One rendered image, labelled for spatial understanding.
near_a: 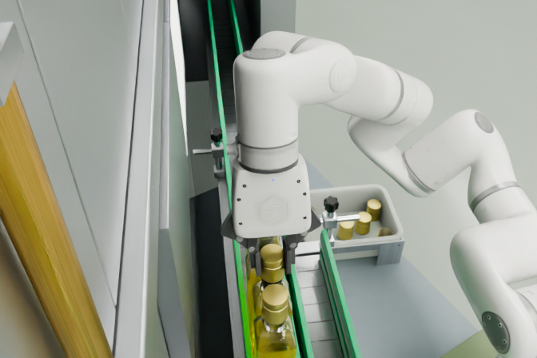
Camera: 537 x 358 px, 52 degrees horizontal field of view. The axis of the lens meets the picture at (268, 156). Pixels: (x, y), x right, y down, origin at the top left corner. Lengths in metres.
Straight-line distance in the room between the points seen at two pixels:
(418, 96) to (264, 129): 0.31
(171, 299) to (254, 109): 0.25
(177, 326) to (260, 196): 0.20
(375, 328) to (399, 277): 0.15
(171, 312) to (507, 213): 0.52
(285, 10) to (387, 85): 1.00
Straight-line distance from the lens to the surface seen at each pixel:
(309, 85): 0.65
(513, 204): 0.93
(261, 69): 0.62
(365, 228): 1.33
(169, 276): 0.68
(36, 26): 0.32
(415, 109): 0.87
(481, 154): 0.94
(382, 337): 1.21
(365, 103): 0.80
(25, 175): 0.21
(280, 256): 0.76
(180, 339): 0.79
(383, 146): 0.92
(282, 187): 0.69
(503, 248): 0.87
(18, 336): 0.26
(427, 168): 0.94
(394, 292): 1.28
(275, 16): 1.77
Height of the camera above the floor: 1.77
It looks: 41 degrees down
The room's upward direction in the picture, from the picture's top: straight up
